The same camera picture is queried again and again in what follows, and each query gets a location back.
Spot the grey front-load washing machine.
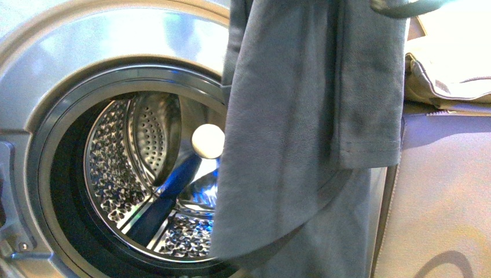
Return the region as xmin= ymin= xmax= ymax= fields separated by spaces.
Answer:
xmin=0 ymin=0 xmax=388 ymax=278

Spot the grey door hinge bracket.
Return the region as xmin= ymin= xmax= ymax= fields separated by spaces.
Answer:
xmin=1 ymin=141 xmax=36 ymax=258

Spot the steel perforated washer drum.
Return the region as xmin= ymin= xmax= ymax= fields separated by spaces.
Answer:
xmin=83 ymin=92 xmax=225 ymax=264

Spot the dark navy knit garment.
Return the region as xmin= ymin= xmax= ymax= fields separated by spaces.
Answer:
xmin=211 ymin=1 xmax=406 ymax=277

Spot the dark rubber door gasket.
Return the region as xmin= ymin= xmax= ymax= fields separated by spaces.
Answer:
xmin=28 ymin=63 xmax=240 ymax=277

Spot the beige folded cloth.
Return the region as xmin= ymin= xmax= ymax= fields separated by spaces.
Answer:
xmin=404 ymin=10 xmax=490 ymax=116

